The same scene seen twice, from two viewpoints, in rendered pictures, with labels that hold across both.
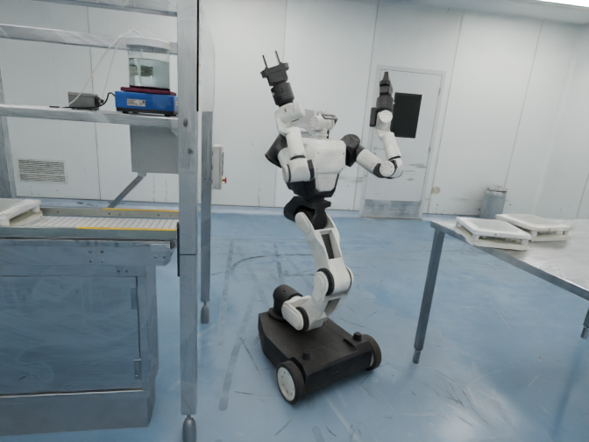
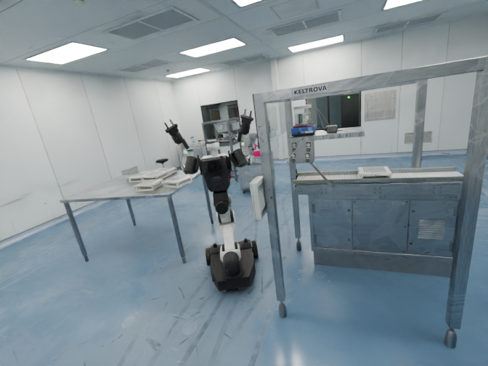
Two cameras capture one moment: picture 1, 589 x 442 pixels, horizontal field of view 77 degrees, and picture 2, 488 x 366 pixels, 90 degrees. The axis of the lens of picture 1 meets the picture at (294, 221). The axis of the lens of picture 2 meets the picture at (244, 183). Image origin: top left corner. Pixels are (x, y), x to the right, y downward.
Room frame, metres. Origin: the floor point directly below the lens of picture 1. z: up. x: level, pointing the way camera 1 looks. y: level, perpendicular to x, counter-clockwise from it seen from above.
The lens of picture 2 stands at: (3.69, 1.26, 1.62)
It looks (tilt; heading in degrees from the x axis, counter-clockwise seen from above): 16 degrees down; 212
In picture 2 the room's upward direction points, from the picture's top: 8 degrees counter-clockwise
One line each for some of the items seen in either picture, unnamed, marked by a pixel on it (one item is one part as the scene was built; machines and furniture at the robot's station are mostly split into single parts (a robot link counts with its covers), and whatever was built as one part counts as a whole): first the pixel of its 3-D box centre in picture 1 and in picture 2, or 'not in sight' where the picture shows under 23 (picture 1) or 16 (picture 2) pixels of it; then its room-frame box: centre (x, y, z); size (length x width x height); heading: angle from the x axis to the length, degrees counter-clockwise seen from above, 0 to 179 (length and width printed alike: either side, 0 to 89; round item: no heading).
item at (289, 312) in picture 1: (304, 312); (230, 252); (1.97, -0.10, 0.28); 0.21 x 0.20 x 0.13; 35
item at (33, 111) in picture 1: (95, 117); (324, 134); (1.39, 0.74, 1.33); 0.62 x 0.38 x 0.04; 100
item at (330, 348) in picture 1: (306, 329); (232, 258); (1.94, -0.12, 0.19); 0.64 x 0.52 x 0.33; 35
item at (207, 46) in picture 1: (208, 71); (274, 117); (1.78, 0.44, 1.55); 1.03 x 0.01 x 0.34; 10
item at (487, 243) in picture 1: (488, 237); (178, 183); (1.70, -0.92, 0.90); 0.24 x 0.24 x 0.02; 87
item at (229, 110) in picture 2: not in sight; (221, 120); (-2.90, -3.45, 1.43); 1.32 x 0.01 x 1.11; 98
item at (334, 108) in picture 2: not in sight; (332, 107); (-3.39, -0.11, 1.43); 1.38 x 0.01 x 1.16; 98
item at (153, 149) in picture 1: (161, 147); (301, 150); (1.56, 0.57, 1.22); 0.22 x 0.11 x 0.20; 100
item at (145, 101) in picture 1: (151, 102); (303, 129); (1.47, 0.58, 1.39); 0.21 x 0.20 x 0.09; 10
